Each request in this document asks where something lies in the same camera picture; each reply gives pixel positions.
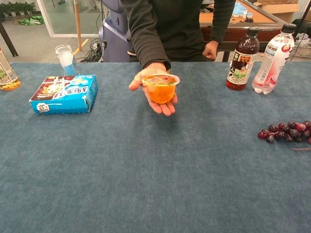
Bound person's right hand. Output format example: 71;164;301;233
128;62;178;117

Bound person's left hand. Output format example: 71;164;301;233
202;40;220;61

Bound orange snack packet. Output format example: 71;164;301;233
141;74;180;104

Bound brown wooden game table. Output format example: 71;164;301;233
199;0;290;63

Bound person's left arm black sleeve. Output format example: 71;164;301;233
210;0;236;44

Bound person's arm black sleeve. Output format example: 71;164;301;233
126;0;172;71
210;0;236;44

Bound dark tea bottle black cap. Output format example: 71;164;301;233
225;27;260;91

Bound person's torso black sweater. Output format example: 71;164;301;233
121;0;219;63

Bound blue felt table cover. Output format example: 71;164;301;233
0;62;311;233

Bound clear pink drink bottle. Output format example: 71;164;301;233
252;23;297;95

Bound person's right arm black sleeve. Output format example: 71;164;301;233
126;0;172;71

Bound cardboard box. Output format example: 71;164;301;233
252;0;304;24

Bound blue-grey machine housing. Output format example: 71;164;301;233
98;0;133;63

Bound white plastic basket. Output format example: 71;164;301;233
290;45;311;59

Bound blue snack box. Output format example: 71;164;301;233
29;74;99;115

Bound black tripod stand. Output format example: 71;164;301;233
294;0;311;33

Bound clear jar blue contents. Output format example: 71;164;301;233
54;44;80;76

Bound purple grape bunch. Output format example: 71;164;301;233
257;120;311;144

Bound wooden pole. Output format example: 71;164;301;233
74;0;83;50

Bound green cloth on floor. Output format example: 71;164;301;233
18;16;46;26

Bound amber tea bottle green label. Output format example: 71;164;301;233
0;47;22;92

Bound black slanted table leg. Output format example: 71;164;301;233
0;21;19;58

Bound row of potted plants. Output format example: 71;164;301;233
0;1;37;17

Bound tangle of black floor cables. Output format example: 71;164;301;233
80;38;107;63

